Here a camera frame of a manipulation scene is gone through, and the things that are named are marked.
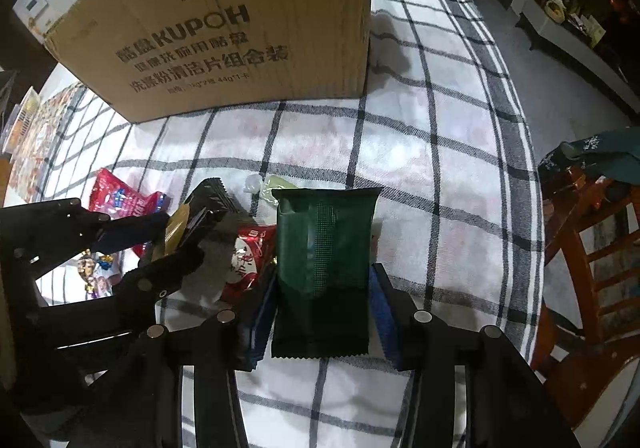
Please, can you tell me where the dark green snack packet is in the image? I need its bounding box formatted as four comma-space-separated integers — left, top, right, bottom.
271, 187, 381, 359

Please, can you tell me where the white tv cabinet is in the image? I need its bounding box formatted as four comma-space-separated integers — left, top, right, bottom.
515, 0, 639, 121

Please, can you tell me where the black gold snack packet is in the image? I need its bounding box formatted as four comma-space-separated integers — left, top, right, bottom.
141, 177, 254, 262

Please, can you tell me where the shiny candies cluster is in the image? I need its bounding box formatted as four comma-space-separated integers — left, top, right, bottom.
77, 250, 122, 300

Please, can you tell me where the patterned floral table mat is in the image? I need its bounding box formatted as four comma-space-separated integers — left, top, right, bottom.
1, 83, 86, 203

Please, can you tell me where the red white snack packet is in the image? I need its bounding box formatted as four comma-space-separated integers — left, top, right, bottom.
220, 226, 277, 306

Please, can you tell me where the small green wrapped candy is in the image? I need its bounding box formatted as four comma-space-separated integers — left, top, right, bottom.
244, 174, 296, 208

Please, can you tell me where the green cloth on chair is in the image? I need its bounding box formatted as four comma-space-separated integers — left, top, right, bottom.
538, 126, 640, 186

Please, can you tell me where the black white checked tablecloth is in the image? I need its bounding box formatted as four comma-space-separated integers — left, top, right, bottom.
36, 0, 544, 357

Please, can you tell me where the brown cardboard box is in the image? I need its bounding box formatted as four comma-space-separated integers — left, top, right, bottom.
44, 0, 371, 123

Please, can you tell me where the red wooden chair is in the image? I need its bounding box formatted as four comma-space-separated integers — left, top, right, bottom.
532, 165, 639, 428

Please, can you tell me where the red berry snack packet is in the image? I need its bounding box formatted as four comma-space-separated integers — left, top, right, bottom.
89, 168, 168, 258

